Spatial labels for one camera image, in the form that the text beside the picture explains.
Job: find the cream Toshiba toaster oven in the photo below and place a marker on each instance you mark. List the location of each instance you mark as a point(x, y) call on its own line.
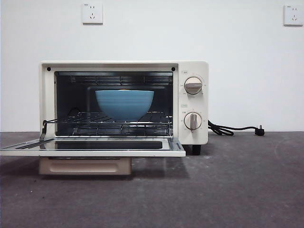
point(204, 107)

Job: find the white wall socket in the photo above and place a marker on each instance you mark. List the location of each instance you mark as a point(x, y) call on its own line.
point(294, 15)
point(92, 14)

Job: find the blue bowl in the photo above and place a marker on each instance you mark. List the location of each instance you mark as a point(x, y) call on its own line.
point(123, 104)

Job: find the beige temperature knob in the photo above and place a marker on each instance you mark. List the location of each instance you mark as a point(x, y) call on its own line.
point(193, 85)

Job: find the beige timer knob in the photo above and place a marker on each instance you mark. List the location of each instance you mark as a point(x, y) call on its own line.
point(193, 121)

